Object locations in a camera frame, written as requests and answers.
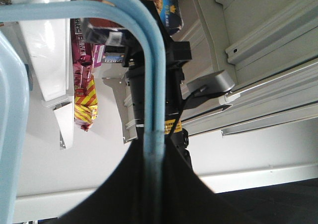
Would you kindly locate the white store shelving unit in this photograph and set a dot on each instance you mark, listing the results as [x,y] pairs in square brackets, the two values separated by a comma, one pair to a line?
[256,40]

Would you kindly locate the dark blue cookie box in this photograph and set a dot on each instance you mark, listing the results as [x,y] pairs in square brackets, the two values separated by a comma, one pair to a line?
[104,32]

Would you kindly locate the pink snack box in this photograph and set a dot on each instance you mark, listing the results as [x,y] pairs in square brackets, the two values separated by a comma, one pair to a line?
[97,54]

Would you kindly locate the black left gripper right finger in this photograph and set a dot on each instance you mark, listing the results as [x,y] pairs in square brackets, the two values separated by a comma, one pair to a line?
[211,199]

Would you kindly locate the light blue shopping basket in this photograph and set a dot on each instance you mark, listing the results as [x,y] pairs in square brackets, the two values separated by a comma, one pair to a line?
[14,93]

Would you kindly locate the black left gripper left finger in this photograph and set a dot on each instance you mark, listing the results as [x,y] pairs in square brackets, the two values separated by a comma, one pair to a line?
[118,199]

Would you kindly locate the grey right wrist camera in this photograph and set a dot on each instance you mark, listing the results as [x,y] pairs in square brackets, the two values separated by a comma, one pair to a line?
[217,82]

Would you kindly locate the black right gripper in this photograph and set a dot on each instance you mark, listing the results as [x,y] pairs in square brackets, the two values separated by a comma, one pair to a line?
[176,53]

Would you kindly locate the yellow striped snack bag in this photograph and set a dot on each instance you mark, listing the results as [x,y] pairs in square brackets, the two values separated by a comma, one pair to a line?
[86,105]

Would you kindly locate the magenta snack bag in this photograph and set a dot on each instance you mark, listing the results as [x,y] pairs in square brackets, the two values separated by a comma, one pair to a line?
[81,55]

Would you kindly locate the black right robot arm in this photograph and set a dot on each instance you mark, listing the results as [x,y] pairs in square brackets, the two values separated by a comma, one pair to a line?
[135,78]

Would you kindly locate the breakfast biscuit bag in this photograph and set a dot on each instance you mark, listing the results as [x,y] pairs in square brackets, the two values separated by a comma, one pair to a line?
[170,15]

